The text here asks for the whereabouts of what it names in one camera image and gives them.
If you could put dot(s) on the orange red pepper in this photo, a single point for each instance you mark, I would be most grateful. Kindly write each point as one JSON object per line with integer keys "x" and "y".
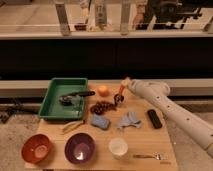
{"x": 121, "y": 89}

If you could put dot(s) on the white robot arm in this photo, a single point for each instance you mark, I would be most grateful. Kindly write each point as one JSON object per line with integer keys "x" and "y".
{"x": 156, "y": 93}

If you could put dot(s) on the small metal cup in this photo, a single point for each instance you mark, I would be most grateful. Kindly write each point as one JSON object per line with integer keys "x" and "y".
{"x": 118, "y": 99}

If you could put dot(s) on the white cup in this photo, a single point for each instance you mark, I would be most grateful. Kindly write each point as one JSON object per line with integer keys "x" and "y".
{"x": 118, "y": 147}

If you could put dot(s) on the orange fruit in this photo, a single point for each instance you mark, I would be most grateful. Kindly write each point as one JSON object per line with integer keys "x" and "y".
{"x": 103, "y": 91}

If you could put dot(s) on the dark grape bunch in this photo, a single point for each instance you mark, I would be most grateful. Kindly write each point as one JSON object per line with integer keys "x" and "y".
{"x": 101, "y": 107}

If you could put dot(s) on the blue sponge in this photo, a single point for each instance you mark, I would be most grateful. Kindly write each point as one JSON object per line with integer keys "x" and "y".
{"x": 100, "y": 122}

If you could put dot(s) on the blue crumpled cloth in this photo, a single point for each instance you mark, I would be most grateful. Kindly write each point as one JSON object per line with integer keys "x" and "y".
{"x": 129, "y": 119}

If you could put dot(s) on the green plastic tray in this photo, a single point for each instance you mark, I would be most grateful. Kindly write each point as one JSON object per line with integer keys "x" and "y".
{"x": 52, "y": 110}

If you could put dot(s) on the wooden board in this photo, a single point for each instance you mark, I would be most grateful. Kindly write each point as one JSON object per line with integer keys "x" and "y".
{"x": 144, "y": 140}

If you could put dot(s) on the yellow banana toy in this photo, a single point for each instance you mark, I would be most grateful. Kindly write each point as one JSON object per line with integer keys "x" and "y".
{"x": 71, "y": 126}

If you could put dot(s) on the black remote block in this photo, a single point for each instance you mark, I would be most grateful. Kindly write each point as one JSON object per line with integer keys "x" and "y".
{"x": 154, "y": 118}

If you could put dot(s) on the purple bowl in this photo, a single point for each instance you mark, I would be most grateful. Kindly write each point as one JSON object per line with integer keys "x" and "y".
{"x": 79, "y": 148}

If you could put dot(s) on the silver spoon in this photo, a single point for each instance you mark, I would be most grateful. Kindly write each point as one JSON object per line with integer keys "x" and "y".
{"x": 156, "y": 156}

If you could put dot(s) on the orange bowl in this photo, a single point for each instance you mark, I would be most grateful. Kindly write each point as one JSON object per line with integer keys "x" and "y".
{"x": 36, "y": 148}

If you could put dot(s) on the black handled can opener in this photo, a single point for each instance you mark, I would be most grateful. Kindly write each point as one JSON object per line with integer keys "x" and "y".
{"x": 68, "y": 99}

